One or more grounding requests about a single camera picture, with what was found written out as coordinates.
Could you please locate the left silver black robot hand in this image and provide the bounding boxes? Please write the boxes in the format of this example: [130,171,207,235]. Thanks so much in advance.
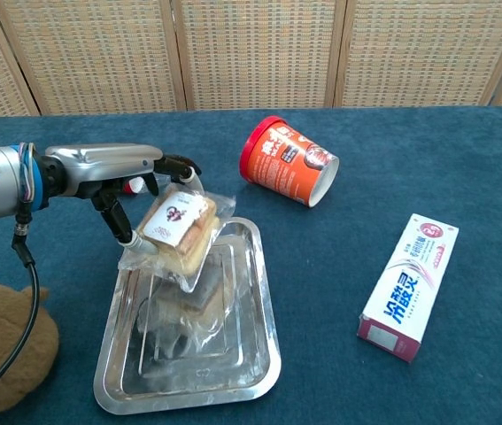
[35,143,206,255]

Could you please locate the plastic-wrapped sandwich with label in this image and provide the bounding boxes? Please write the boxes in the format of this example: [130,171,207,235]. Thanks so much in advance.
[118,184,237,294]

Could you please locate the red instant noodle cup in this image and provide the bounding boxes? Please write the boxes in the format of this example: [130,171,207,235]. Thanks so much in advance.
[239,115,340,209]

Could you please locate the woven rattan folding screen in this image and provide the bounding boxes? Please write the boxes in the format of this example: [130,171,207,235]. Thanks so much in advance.
[0,0,502,118]

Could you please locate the silver metal tray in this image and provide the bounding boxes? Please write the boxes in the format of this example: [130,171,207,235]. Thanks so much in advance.
[92,216,282,416]

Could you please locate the white pink toothpaste box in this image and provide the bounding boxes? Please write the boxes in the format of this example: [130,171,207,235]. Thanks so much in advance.
[356,212,460,364]

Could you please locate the blue table cloth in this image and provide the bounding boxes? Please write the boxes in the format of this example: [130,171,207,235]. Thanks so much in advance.
[0,104,502,425]

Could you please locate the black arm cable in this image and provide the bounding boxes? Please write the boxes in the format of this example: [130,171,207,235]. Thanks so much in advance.
[0,212,41,402]

